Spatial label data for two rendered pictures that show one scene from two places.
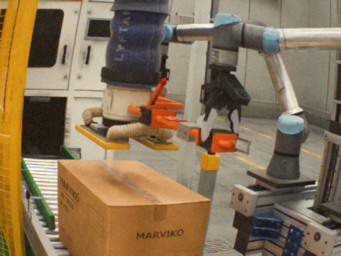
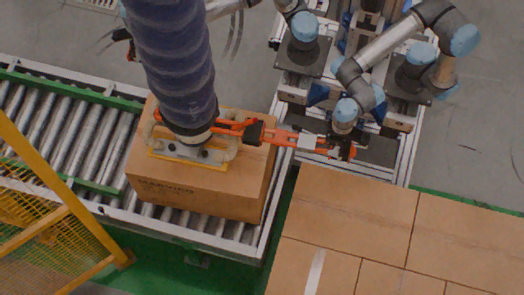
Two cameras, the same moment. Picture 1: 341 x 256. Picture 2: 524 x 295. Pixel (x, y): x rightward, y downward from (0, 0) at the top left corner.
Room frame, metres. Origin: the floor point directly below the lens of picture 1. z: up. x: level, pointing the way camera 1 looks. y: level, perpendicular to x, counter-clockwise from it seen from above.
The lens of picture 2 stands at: (0.90, 0.77, 3.56)
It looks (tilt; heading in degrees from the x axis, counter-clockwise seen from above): 67 degrees down; 315
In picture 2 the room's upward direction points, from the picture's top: 3 degrees counter-clockwise
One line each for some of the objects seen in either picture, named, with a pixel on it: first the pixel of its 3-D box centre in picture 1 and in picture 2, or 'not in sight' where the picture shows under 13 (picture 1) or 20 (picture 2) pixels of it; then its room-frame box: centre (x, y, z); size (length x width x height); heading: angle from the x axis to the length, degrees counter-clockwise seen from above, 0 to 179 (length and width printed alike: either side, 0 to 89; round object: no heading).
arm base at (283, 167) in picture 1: (285, 163); (304, 45); (1.83, -0.46, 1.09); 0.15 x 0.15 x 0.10
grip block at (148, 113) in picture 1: (157, 117); (253, 132); (1.66, 0.05, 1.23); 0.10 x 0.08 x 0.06; 120
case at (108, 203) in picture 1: (122, 225); (205, 160); (1.89, 0.15, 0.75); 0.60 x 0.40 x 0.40; 31
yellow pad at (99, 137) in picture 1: (100, 132); (188, 152); (1.83, 0.25, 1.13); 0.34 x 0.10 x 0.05; 30
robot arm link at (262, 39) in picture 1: (261, 39); (364, 95); (1.37, -0.23, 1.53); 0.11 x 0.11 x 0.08; 77
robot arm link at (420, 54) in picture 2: not in sight; (420, 59); (1.38, -0.68, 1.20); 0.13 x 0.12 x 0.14; 167
